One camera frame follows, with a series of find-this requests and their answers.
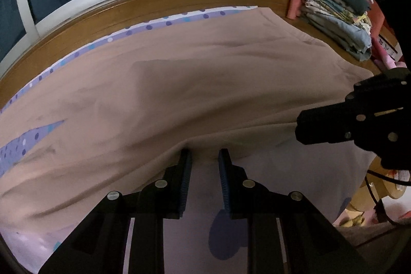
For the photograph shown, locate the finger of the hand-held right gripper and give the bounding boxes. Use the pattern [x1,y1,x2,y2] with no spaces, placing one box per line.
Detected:
[295,102,355,145]

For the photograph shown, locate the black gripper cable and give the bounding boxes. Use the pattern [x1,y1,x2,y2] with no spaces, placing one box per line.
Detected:
[365,169,411,226]

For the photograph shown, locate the beige pink garment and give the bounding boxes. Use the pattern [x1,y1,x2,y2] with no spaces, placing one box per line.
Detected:
[0,6,375,223]

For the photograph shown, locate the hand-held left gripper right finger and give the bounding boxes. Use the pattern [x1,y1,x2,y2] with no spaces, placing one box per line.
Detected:
[218,149,376,274]

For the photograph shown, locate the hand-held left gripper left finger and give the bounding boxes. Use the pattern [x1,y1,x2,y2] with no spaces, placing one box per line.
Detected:
[39,149,192,274]

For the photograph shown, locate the wooden window sill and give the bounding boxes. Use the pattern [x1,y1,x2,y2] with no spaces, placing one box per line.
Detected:
[0,0,386,101]

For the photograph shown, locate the stack of folded clothes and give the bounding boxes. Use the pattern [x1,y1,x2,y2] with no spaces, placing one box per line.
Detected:
[302,0,375,62]

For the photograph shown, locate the purple dotted bed sheet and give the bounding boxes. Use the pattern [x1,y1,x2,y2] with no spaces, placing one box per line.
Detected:
[0,4,370,274]

